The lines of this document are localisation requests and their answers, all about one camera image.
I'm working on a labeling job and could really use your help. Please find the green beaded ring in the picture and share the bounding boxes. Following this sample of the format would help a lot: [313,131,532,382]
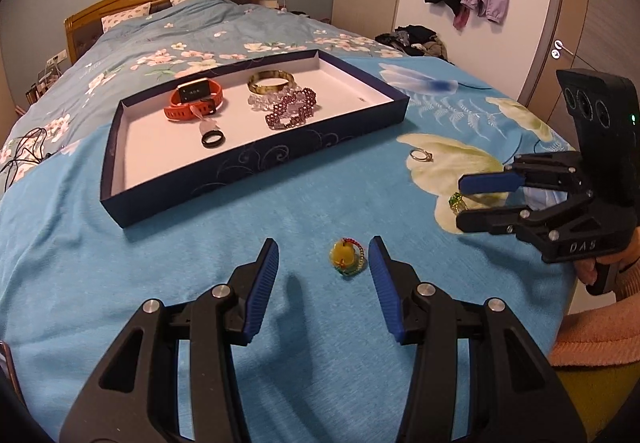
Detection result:
[447,190,469,217]

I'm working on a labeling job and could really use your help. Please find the left patterned pillow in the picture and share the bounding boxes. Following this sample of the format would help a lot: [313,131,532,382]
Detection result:
[101,2,151,33]

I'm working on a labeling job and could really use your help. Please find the teal floral duvet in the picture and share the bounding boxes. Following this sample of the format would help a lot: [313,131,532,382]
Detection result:
[1,0,400,190]

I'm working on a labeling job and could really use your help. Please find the pile of dark clothes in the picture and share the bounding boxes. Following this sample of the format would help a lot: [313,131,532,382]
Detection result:
[374,25,448,61]

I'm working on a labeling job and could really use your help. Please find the orange smart watch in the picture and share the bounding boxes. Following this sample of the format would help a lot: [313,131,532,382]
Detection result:
[164,78,224,122]

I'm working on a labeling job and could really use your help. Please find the yellow beaded ring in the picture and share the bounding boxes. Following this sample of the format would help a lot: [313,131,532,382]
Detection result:
[328,237,369,279]

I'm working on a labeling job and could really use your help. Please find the person's right hand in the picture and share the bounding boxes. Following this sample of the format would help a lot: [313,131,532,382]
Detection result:
[574,229,640,286]

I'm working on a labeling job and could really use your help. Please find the tortoiseshell bangle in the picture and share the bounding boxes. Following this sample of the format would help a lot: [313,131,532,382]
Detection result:
[247,70,295,96]

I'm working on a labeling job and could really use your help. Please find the clear crystal bead bracelet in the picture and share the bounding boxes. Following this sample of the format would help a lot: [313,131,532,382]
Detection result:
[246,84,304,113]

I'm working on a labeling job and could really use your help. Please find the black cables on bed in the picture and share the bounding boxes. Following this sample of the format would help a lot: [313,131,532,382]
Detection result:
[0,126,51,182]

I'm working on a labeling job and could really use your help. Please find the navy tray white inside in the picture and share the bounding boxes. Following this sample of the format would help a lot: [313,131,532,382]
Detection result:
[100,50,408,227]

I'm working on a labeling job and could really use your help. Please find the pink sleeve forearm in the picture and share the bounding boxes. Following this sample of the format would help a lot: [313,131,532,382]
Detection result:
[549,263,640,367]

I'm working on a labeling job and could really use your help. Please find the pink pendant charm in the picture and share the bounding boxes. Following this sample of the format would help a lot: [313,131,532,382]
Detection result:
[190,104,219,136]

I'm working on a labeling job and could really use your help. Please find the blue floral blanket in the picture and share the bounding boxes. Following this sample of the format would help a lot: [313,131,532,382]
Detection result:
[1,58,574,442]

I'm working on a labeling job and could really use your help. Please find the door handle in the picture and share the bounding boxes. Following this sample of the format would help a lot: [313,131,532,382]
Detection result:
[551,39,576,60]

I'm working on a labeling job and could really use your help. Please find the purple bead bracelet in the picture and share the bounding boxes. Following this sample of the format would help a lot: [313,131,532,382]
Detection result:
[264,86,319,131]

